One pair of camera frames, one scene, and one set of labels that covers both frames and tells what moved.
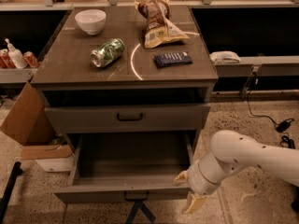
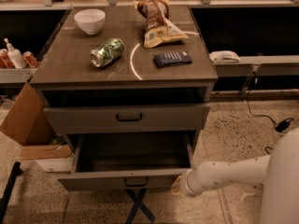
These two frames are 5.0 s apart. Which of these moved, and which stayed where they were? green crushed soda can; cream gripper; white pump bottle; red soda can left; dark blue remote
Moved: cream gripper
Stayed: green crushed soda can; dark blue remote; white pump bottle; red soda can left
